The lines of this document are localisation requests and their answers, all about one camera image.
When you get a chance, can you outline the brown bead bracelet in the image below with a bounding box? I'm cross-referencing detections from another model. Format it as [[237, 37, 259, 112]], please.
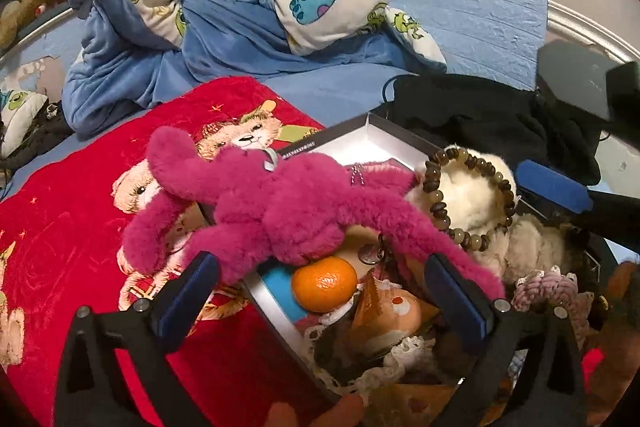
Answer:
[[422, 146, 517, 253]]

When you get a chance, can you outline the blue bed sheet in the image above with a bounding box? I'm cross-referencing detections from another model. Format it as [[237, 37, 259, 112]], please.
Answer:
[[0, 17, 541, 202]]

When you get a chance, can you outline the person's left hand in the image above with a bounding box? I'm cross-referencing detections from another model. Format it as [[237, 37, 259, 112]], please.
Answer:
[[267, 393, 366, 427]]

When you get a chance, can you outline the black cloth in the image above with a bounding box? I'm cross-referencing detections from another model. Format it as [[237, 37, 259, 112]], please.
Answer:
[[382, 74, 603, 188]]

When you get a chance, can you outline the pink knitted toy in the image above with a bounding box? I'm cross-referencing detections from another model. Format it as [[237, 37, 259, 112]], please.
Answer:
[[512, 267, 596, 328]]

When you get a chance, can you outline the magenta plush toy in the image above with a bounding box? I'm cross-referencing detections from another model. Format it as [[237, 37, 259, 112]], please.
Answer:
[[122, 125, 506, 303]]

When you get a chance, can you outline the cream lace doily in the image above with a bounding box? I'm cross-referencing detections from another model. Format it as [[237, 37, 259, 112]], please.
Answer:
[[305, 297, 451, 390]]

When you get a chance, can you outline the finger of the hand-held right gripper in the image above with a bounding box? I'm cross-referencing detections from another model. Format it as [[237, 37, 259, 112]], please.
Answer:
[[515, 159, 640, 240]]

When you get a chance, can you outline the red printed blanket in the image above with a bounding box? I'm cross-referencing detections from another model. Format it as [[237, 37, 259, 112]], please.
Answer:
[[0, 76, 351, 427]]

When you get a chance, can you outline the white plush toy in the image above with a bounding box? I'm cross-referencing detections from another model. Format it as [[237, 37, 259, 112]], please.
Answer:
[[405, 149, 581, 283]]

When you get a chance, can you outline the black and white cardboard box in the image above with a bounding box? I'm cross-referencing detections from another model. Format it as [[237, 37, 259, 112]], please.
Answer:
[[240, 111, 501, 408]]

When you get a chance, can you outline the monster print pillow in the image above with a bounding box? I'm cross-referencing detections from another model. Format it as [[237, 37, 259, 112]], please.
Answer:
[[0, 89, 48, 158]]

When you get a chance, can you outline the round metal charm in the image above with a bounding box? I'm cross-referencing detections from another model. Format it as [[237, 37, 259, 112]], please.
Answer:
[[357, 234, 396, 265]]

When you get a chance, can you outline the yellow snack packet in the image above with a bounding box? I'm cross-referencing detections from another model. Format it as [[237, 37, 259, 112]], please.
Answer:
[[367, 384, 471, 427]]

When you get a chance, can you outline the orange snack packet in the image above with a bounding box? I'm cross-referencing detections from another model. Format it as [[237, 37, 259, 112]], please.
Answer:
[[349, 271, 441, 355]]

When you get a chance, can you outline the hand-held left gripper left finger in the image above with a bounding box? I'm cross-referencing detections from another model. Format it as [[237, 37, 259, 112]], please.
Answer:
[[52, 251, 223, 427]]

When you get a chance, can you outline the dark clothing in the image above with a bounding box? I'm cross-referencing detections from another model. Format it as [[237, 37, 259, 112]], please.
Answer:
[[27, 99, 73, 150]]

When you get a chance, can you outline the blue card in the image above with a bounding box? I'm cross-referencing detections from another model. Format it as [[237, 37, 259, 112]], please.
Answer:
[[262, 267, 307, 324]]

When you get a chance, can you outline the tangerine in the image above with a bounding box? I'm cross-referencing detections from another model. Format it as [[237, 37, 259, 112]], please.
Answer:
[[291, 256, 359, 313]]

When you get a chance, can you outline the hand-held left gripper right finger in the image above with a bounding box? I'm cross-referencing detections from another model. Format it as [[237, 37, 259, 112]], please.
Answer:
[[424, 253, 588, 427]]

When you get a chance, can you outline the brown plush toy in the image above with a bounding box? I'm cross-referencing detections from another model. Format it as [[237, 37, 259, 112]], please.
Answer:
[[0, 0, 76, 50]]

